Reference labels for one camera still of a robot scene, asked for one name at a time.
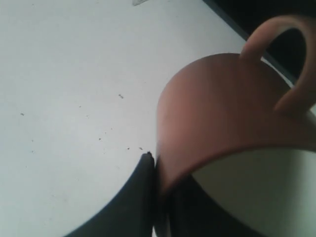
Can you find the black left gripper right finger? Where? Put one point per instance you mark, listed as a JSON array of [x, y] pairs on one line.
[[190, 212]]

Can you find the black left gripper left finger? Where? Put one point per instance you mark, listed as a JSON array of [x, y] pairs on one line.
[[130, 213]]

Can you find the pink ceramic mug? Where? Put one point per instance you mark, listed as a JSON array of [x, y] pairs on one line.
[[247, 138]]

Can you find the black two-tier metal rack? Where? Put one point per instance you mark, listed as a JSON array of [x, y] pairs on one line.
[[281, 31]]

